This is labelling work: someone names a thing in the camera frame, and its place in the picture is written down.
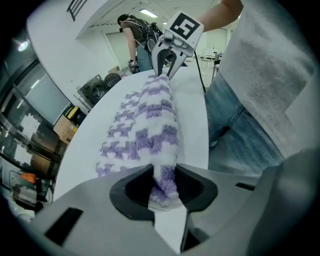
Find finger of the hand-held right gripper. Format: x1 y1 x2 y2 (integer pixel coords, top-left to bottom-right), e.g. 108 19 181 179
166 48 188 80
151 42 168 77

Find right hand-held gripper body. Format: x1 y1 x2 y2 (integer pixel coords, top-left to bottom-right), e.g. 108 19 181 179
158 10 205 55

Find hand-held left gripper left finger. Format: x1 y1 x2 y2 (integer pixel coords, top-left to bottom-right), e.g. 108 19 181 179
29 163 181 256

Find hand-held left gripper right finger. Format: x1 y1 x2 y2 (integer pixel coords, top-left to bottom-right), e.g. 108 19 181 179
174 147 320 256

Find purple white patterned towel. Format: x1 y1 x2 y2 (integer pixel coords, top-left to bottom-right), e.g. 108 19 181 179
96 73 181 210

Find person's right forearm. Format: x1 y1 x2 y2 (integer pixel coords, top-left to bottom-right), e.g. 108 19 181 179
197 0 245 33

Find ceiling light panel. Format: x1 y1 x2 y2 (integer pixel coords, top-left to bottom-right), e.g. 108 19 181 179
139 8 159 18

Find small dark washing machine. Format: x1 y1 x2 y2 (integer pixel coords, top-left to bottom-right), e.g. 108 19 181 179
103 71 123 89

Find large grey washing machine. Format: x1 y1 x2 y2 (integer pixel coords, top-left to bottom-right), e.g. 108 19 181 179
76 73 109 106

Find orange object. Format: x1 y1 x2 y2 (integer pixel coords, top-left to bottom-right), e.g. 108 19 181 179
20 172 37 185

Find person's blue jeans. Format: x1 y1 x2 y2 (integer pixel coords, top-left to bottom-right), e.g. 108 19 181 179
204 71 286 176

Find person's grey shirt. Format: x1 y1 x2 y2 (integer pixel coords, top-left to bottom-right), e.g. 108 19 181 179
218 0 317 157

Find brown cardboard box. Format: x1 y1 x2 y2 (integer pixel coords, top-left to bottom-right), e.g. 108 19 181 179
53 115 79 144

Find yellow black tool case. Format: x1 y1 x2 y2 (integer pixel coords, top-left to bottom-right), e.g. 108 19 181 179
64 105 81 120

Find large glass window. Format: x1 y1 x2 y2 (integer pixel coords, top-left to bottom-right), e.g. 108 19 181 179
0 59 72 127

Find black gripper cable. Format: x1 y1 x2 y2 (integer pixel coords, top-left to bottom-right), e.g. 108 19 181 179
193 49 207 94

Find black wall vent grille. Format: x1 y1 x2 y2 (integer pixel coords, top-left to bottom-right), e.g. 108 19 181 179
66 0 89 22

